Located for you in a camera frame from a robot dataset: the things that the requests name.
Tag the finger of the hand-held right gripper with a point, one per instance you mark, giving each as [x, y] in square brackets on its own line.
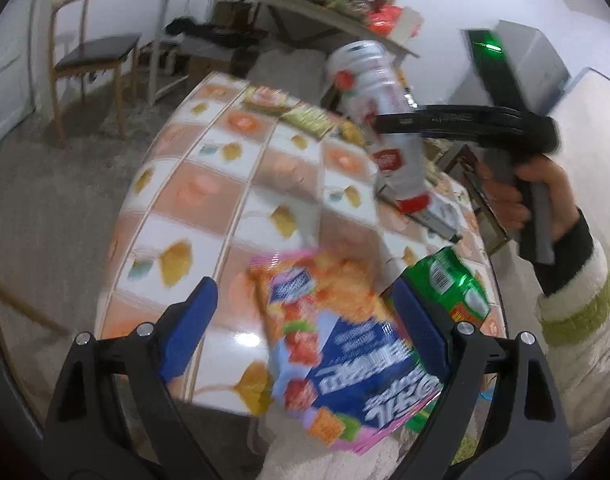
[445, 121]

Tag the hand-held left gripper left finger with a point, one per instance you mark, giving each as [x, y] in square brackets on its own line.
[190, 332]

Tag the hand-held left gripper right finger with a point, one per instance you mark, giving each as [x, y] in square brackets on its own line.
[427, 332]

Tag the white red drink can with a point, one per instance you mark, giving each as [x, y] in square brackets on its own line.
[375, 95]

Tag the pink snack bag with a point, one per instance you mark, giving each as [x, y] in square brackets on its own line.
[335, 360]

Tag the person's right forearm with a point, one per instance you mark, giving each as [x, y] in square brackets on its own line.
[580, 320]

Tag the person's right hand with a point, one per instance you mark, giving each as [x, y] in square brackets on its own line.
[560, 195]

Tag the grey metal cabinet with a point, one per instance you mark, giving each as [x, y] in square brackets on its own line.
[540, 60]

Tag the green snack bag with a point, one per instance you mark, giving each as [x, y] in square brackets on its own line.
[450, 275]

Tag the red plastic bag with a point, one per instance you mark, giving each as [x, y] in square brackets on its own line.
[385, 16]

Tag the olive snack packet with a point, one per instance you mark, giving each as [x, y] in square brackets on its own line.
[305, 120]

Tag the tile-pattern tablecloth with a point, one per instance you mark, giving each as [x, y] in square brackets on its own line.
[195, 190]

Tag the wooden bar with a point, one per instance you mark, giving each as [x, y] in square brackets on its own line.
[20, 305]

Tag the long grey table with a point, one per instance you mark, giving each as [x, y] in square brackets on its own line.
[305, 7]

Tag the yellow snack packets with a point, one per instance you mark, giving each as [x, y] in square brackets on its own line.
[265, 97]

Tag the brown cardboard box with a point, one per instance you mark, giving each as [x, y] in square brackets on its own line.
[207, 64]

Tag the black bag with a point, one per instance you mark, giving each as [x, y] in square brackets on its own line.
[185, 27]

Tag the wooden chair with black seat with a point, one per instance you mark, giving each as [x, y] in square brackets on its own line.
[95, 52]

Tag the white door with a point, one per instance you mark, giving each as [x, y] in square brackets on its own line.
[7, 70]

